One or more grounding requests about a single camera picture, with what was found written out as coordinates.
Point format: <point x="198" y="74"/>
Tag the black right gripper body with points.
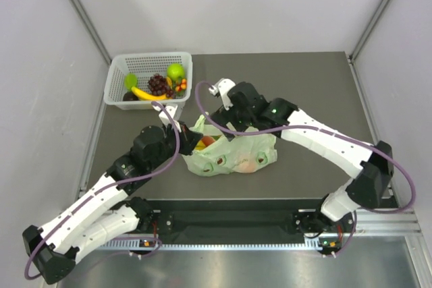
<point x="240" y="120"/>

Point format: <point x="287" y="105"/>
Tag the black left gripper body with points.
<point x="170" y="147"/>

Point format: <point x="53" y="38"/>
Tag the light green plastic bag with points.
<point x="243" y="154"/>

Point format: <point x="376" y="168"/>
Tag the orange fruit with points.
<point x="207" y="140"/>

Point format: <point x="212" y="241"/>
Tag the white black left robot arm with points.
<point x="107" y="209"/>

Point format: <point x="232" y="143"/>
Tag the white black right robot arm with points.
<point x="366" y="165"/>

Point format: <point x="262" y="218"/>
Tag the yellow banana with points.
<point x="142" y="95"/>

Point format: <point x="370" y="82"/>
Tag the small orange berry cluster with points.
<point x="180" y="86"/>

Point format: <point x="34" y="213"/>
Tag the dark purple plum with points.
<point x="129" y="96"/>

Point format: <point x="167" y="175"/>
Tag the dark purple grape bunch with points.
<point x="159" y="85"/>

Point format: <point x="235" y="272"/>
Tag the light green starfruit slice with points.
<point x="130" y="81"/>

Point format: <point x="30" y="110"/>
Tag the green apple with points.
<point x="176" y="72"/>

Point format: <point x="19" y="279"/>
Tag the white perforated plastic basket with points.
<point x="144" y="66"/>

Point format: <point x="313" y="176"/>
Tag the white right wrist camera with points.
<point x="221" y="89"/>

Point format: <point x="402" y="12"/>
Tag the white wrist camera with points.
<point x="168" y="114"/>
<point x="221" y="89"/>

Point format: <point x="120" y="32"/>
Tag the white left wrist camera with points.
<point x="168" y="114"/>

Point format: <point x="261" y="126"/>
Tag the grey slotted cable duct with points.
<point x="306" y="244"/>

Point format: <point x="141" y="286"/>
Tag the aluminium frame rail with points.
<point x="387" y="225"/>

